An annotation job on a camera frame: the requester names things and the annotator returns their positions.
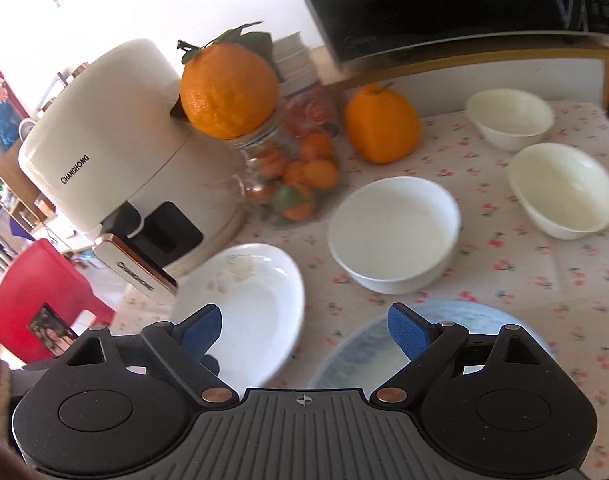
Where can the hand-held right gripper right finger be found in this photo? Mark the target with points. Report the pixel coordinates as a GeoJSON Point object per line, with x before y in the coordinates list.
{"type": "Point", "coordinates": [407, 329]}

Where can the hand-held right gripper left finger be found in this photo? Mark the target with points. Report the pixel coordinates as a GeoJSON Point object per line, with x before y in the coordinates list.
{"type": "Point", "coordinates": [203, 329]}

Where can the pale blue plate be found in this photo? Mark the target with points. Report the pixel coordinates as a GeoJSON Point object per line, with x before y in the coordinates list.
{"type": "Point", "coordinates": [364, 350]}

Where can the white embossed plate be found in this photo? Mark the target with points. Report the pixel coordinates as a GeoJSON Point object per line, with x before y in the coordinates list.
{"type": "Point", "coordinates": [254, 300]}

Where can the white deep bowl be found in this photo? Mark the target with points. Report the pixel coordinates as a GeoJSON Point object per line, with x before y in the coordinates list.
{"type": "Point", "coordinates": [394, 230]}

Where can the cream bowl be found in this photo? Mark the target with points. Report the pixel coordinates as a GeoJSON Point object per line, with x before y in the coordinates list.
{"type": "Point", "coordinates": [509, 110]}
{"type": "Point", "coordinates": [559, 190]}

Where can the smartphone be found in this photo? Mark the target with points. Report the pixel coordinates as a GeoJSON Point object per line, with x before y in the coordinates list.
{"type": "Point", "coordinates": [49, 330]}

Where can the red plastic stool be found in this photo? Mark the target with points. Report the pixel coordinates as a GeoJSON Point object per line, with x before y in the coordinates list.
{"type": "Point", "coordinates": [34, 285]}

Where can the cherry print tablecloth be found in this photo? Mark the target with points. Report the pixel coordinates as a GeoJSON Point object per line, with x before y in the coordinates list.
{"type": "Point", "coordinates": [509, 280]}

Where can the pile of small oranges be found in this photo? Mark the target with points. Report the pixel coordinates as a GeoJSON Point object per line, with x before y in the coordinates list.
{"type": "Point", "coordinates": [309, 170]}

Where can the large orange with stem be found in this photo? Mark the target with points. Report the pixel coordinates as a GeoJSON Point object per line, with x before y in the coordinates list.
{"type": "Point", "coordinates": [382, 125]}

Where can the white air fryer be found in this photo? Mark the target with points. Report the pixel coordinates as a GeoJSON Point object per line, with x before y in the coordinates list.
{"type": "Point", "coordinates": [109, 135]}

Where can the clear glass jar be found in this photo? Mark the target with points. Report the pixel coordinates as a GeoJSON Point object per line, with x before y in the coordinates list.
{"type": "Point", "coordinates": [284, 125]}

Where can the large orange with leaves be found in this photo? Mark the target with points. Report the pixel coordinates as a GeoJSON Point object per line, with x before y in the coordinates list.
{"type": "Point", "coordinates": [229, 90]}

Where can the stack of paper cups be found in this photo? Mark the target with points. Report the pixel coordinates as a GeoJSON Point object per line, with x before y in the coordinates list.
{"type": "Point", "coordinates": [294, 67]}

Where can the black microwave oven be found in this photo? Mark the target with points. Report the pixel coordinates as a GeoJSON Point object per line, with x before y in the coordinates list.
{"type": "Point", "coordinates": [434, 0]}

